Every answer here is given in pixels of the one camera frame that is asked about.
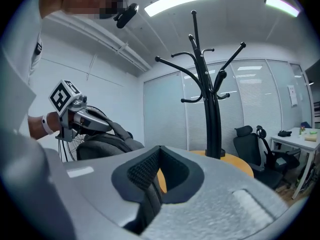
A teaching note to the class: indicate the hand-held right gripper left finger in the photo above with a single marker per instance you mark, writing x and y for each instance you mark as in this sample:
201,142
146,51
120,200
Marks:
95,184

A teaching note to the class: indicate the person's left forearm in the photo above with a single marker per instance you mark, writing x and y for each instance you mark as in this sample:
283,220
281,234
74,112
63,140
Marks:
35,126

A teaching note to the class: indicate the small colourful toy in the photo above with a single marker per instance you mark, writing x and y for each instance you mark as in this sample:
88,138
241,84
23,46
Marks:
302,129

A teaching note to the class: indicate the black coat stand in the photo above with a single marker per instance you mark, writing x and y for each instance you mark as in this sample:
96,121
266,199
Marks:
211,124

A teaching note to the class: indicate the white wall paper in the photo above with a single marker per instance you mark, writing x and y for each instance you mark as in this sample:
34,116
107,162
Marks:
292,95

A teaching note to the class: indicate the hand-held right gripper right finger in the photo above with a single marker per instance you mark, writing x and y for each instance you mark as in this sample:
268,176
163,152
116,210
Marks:
212,209

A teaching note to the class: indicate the blue chair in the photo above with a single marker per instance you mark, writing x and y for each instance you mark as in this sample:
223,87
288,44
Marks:
306,124

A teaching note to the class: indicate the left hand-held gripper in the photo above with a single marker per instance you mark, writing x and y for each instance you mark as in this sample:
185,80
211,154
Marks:
60,96

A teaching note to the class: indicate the white desk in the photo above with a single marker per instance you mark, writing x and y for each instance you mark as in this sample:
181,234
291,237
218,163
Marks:
295,141

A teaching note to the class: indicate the white ceiling pipe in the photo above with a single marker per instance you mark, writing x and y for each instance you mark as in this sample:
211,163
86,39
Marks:
112,46

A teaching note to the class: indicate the dark grey fabric backpack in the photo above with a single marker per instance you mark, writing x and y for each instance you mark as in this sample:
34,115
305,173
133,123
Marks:
105,146

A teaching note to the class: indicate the round wooden table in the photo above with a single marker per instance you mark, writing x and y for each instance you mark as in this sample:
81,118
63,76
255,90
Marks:
237,166

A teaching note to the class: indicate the white t-shirt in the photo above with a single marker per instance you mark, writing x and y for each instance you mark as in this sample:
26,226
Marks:
20,59

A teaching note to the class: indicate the small green desk object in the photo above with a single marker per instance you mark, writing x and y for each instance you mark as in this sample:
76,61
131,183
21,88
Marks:
313,132

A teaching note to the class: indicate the beige flat desk object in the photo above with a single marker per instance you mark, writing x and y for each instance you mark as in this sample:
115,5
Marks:
311,138

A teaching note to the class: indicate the long ceiling light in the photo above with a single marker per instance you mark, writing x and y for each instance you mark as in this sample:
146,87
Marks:
282,5
182,0

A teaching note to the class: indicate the white wristband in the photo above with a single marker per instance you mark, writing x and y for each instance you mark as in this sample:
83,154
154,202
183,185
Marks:
47,124

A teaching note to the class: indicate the small black desk object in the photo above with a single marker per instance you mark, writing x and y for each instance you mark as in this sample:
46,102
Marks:
284,133

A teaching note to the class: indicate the black office chair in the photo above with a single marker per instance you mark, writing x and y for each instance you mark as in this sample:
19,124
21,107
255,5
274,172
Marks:
287,159
247,146

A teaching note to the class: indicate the black standing fan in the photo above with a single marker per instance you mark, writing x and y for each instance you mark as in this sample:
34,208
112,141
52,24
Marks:
66,149

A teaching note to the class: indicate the black head-worn camera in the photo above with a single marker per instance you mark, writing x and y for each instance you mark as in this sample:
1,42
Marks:
127,15

